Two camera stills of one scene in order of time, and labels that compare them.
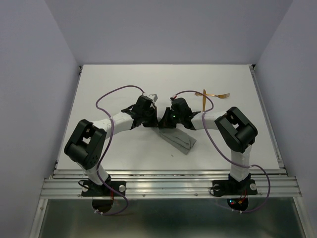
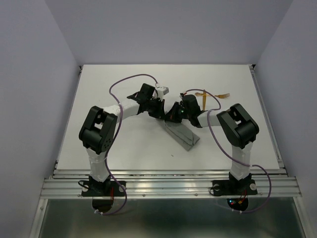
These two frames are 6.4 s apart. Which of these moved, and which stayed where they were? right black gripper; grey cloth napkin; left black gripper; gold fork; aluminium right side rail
Moved: left black gripper; grey cloth napkin; right black gripper
Stayed: aluminium right side rail; gold fork
